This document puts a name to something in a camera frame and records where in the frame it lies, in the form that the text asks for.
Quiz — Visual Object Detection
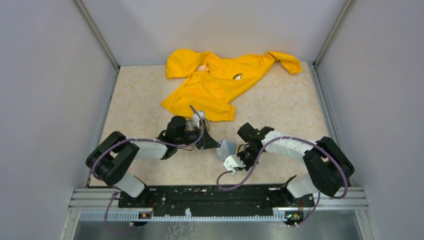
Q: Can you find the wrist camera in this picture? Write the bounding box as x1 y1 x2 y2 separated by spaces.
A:
192 110 205 129
223 154 247 175

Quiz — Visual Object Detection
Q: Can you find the aluminium frame rail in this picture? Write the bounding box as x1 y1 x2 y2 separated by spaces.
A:
68 184 369 222

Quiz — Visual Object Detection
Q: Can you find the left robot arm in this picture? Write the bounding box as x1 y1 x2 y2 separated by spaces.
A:
85 115 221 207

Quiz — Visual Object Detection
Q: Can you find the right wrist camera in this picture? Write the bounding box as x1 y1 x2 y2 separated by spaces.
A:
223 154 247 175

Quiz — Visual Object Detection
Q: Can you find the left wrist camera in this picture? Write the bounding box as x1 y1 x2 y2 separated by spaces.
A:
192 110 205 129

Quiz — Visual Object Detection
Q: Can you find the yellow jacket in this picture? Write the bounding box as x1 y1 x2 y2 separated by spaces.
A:
160 49 302 122

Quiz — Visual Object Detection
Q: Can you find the beige card holder wallet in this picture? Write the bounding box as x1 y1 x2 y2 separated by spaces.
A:
216 139 237 162

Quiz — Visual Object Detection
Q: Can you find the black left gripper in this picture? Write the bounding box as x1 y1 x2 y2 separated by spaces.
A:
176 124 221 150

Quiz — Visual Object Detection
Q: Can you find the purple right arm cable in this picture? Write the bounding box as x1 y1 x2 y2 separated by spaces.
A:
216 135 350 228

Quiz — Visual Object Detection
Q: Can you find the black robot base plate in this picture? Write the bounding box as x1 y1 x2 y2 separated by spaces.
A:
118 183 315 225

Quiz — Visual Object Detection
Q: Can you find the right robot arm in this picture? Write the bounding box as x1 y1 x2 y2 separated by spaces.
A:
233 123 355 206

